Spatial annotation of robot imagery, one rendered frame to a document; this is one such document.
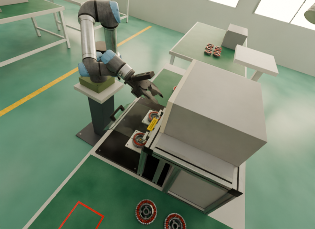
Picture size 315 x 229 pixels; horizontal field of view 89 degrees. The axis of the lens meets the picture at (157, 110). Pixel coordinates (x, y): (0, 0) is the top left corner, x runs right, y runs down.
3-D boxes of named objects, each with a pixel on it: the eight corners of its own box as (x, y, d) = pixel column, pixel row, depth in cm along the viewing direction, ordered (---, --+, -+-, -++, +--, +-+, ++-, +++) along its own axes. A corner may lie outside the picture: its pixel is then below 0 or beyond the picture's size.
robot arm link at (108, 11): (103, 61, 142) (93, -5, 95) (121, 61, 146) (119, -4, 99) (104, 72, 137) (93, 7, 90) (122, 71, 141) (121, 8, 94)
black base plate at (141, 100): (95, 153, 103) (94, 151, 102) (140, 98, 147) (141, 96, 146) (161, 187, 95) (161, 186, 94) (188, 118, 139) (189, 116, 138)
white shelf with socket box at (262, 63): (212, 99, 164) (235, 58, 132) (217, 81, 190) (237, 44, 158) (246, 112, 158) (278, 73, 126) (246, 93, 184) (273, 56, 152)
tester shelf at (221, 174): (142, 151, 74) (144, 146, 70) (183, 80, 121) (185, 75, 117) (236, 197, 66) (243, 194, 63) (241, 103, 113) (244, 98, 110)
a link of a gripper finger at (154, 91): (159, 97, 92) (146, 89, 89) (165, 92, 88) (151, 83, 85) (158, 102, 90) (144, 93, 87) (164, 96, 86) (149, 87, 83)
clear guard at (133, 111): (102, 131, 85) (101, 124, 81) (126, 104, 102) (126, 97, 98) (157, 157, 80) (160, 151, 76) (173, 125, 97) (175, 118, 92)
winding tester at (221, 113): (159, 131, 78) (168, 100, 63) (183, 86, 108) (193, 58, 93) (238, 167, 71) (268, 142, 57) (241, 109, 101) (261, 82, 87)
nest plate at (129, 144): (124, 146, 108) (124, 145, 107) (135, 130, 118) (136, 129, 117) (145, 156, 105) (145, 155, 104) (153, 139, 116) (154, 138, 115)
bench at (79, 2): (55, 29, 375) (44, -9, 323) (104, 14, 506) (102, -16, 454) (86, 41, 360) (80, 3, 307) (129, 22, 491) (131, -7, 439)
